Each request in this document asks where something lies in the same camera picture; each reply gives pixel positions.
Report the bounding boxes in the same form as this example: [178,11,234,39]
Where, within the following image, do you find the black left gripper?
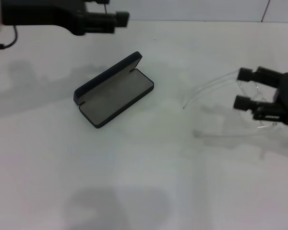
[0,0,130,36]

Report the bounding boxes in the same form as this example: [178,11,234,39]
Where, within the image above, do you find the clear plastic glasses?
[181,69,279,139]

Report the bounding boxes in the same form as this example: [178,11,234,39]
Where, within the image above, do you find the black glasses case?
[73,51,155,129]

